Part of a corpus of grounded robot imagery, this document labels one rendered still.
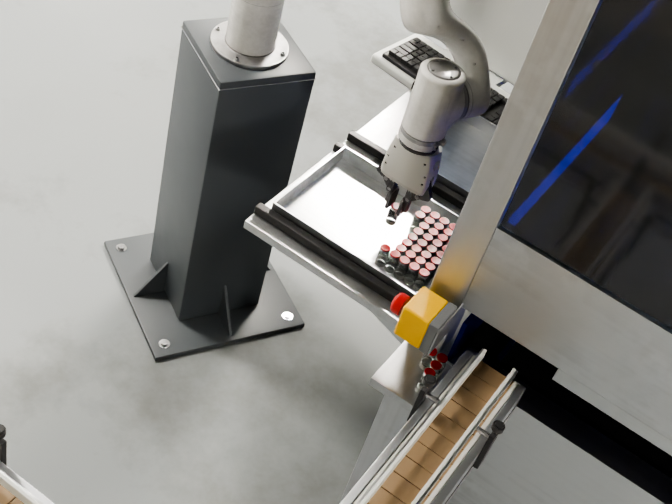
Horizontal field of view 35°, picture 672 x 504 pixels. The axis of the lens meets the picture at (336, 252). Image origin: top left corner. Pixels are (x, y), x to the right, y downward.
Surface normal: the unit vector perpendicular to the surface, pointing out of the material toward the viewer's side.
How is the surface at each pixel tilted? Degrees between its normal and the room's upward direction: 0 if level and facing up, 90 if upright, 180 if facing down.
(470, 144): 0
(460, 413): 0
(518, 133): 90
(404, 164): 91
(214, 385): 0
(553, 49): 90
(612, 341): 90
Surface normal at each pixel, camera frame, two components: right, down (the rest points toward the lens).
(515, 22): -0.65, 0.43
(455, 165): 0.21, -0.69
